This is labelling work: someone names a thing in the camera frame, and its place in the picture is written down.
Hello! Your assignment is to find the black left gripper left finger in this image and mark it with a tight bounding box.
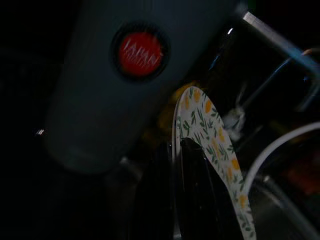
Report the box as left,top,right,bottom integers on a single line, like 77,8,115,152
131,142,176,240

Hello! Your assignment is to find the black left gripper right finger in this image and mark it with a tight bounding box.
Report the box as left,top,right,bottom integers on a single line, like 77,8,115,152
179,136,240,240

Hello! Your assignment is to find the white plate with lemon print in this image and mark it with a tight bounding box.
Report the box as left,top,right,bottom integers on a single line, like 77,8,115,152
171,85,257,240

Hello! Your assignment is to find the yellow kitchen item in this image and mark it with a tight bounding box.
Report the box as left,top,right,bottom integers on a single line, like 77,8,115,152
149,79,207,143

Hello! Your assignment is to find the clear glass bowl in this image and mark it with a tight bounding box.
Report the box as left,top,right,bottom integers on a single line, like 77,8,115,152
241,121,320,240

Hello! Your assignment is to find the grey bottle with red badge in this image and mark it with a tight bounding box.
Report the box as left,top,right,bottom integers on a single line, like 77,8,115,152
43,0,242,176

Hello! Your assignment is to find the metal dish rack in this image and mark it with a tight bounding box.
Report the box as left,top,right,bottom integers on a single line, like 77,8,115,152
209,9,320,142

